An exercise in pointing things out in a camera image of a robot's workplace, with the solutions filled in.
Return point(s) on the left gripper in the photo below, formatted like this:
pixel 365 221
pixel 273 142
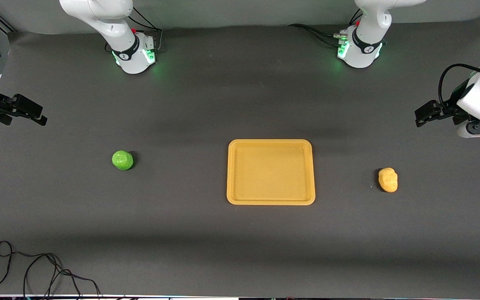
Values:
pixel 451 110

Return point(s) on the yellow potato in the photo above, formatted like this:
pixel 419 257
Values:
pixel 388 180

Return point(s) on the green apple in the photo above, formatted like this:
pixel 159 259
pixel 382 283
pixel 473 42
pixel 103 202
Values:
pixel 122 160

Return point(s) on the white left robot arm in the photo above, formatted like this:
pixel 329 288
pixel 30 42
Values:
pixel 365 39

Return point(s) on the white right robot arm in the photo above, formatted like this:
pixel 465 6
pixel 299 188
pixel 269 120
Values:
pixel 119 33

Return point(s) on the yellow plastic tray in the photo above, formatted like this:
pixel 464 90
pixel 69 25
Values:
pixel 270 173

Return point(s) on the dark grey table cloth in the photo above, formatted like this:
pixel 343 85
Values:
pixel 181 104

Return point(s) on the aluminium frame rail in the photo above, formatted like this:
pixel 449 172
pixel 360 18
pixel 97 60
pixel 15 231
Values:
pixel 2 23

